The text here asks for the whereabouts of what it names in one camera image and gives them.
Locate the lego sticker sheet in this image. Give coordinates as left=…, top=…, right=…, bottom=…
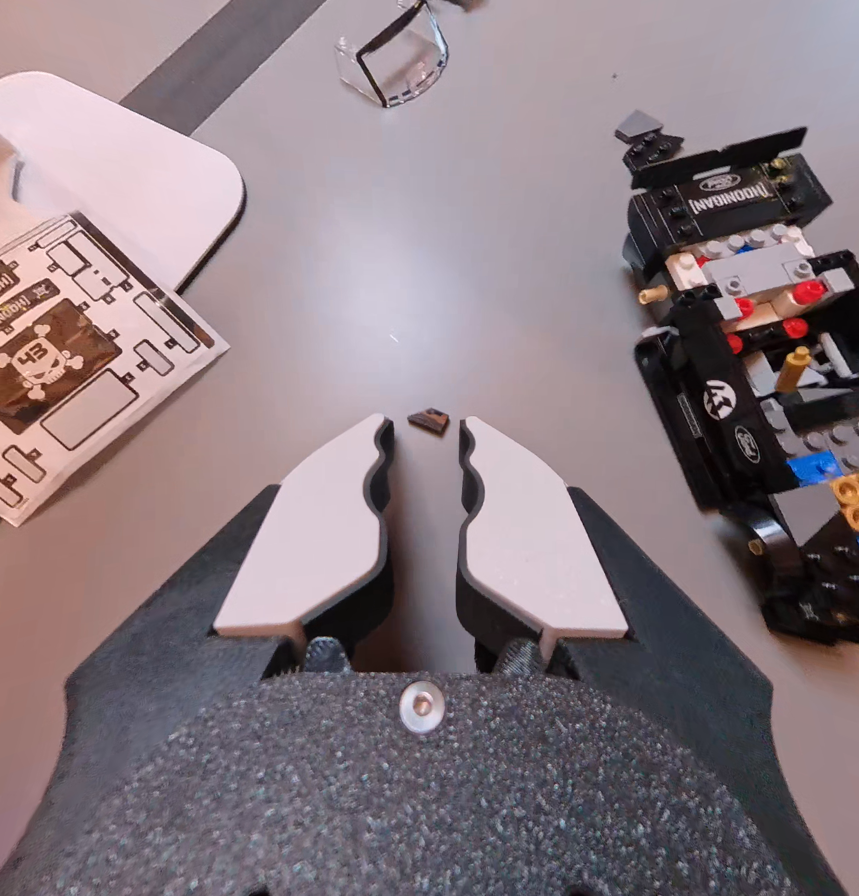
left=0, top=210, right=232, bottom=530

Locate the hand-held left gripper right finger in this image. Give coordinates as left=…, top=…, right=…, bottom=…
left=455, top=416, right=632, bottom=662

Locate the lego car model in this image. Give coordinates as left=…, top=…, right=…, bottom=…
left=623, top=126, right=859, bottom=648

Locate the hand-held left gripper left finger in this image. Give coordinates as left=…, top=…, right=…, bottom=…
left=210, top=413, right=398, bottom=659

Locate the black wedge lego plate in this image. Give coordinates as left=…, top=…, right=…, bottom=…
left=626, top=131, right=685, bottom=176

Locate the clear lego windshield piece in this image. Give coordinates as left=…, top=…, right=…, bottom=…
left=335, top=0, right=453, bottom=110

